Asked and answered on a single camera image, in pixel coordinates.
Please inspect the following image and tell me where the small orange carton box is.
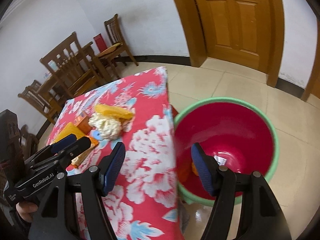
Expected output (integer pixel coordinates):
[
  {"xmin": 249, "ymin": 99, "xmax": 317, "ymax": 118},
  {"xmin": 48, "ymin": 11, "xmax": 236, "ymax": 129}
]
[{"xmin": 74, "ymin": 111, "xmax": 92, "ymax": 134}]

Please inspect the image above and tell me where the person's left hand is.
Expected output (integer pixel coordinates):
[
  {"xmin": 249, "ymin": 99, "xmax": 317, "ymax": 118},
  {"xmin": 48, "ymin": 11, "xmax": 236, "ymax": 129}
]
[{"xmin": 16, "ymin": 202, "xmax": 38, "ymax": 223}]

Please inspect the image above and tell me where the wooden chair left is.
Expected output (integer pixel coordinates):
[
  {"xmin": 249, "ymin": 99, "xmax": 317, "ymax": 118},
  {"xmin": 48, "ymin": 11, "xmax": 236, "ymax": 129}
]
[{"xmin": 17, "ymin": 80, "xmax": 62, "ymax": 124}]

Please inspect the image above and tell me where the wooden dining chair front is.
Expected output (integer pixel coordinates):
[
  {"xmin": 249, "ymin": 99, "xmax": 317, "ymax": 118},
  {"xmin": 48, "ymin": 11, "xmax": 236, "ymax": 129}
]
[{"xmin": 39, "ymin": 31, "xmax": 106, "ymax": 98}]

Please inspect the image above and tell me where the crumpled white tissue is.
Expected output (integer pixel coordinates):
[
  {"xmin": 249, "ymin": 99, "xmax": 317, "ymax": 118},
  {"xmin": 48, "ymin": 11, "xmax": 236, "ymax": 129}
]
[{"xmin": 88, "ymin": 113, "xmax": 122, "ymax": 140}]

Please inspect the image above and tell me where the wooden door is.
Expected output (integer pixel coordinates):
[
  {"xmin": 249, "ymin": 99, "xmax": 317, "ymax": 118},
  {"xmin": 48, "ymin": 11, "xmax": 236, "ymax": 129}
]
[{"xmin": 174, "ymin": 0, "xmax": 284, "ymax": 87}]

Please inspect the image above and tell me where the red floral tablecloth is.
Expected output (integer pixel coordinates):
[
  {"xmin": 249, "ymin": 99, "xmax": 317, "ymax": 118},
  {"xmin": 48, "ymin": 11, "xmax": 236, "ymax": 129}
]
[{"xmin": 48, "ymin": 66, "xmax": 183, "ymax": 239}]

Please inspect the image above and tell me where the red bag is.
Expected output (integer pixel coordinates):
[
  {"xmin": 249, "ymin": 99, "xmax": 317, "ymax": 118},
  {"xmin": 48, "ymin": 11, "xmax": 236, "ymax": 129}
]
[{"xmin": 93, "ymin": 34, "xmax": 108, "ymax": 52}]

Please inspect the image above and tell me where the wooden chair with cushion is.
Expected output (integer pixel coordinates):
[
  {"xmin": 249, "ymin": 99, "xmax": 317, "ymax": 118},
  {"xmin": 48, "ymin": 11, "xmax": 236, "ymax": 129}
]
[{"xmin": 97, "ymin": 14, "xmax": 139, "ymax": 79}]

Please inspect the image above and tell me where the red green plastic basin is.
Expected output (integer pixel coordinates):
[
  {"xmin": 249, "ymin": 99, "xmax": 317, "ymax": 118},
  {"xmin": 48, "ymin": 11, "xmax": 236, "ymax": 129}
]
[{"xmin": 174, "ymin": 97, "xmax": 279, "ymax": 206}]

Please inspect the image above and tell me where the yellow seat cushion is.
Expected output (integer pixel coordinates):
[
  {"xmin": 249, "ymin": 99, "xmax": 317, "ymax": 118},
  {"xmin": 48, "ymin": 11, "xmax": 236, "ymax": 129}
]
[{"xmin": 97, "ymin": 43, "xmax": 123, "ymax": 57}]

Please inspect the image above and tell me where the white label in basin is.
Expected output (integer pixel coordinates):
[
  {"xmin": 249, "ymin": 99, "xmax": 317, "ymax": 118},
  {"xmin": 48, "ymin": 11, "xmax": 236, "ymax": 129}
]
[{"xmin": 214, "ymin": 155, "xmax": 227, "ymax": 166}]

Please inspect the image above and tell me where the blue round plastic disc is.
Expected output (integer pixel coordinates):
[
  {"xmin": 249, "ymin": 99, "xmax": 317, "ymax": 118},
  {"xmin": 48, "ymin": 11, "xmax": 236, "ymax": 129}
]
[{"xmin": 90, "ymin": 129, "xmax": 103, "ymax": 141}]

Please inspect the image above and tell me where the yellow foam net sleeve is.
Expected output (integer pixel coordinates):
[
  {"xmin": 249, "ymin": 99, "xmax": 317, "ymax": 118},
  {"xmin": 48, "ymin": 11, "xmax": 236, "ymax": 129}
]
[{"xmin": 94, "ymin": 104, "xmax": 135, "ymax": 120}]

